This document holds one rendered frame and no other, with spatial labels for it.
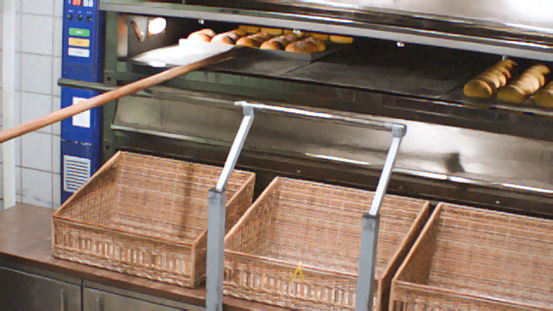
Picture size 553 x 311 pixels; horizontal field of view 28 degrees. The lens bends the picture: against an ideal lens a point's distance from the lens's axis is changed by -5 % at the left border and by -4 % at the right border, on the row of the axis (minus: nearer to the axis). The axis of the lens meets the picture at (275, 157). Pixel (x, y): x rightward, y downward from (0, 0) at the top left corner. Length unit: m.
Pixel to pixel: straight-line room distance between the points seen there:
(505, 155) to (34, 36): 1.83
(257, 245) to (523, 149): 0.95
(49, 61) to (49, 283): 0.92
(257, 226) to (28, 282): 0.82
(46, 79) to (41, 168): 0.36
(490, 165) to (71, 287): 1.45
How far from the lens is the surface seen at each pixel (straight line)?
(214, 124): 4.08
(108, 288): 3.82
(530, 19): 3.66
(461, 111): 3.77
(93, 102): 3.46
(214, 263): 3.52
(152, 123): 4.19
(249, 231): 3.84
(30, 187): 4.57
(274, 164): 4.03
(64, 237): 3.98
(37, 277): 3.97
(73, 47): 4.29
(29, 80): 4.47
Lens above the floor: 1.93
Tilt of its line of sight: 15 degrees down
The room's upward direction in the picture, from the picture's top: 3 degrees clockwise
